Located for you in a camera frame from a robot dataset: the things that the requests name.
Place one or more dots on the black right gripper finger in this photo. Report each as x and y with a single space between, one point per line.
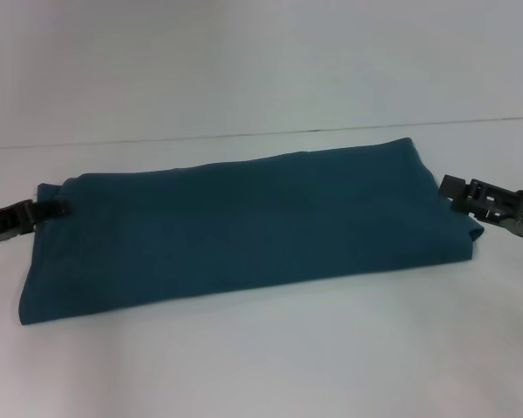
484 215
470 193

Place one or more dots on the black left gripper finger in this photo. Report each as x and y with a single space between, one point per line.
39 211

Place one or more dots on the teal t-shirt with FREE print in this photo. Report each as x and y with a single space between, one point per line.
244 235

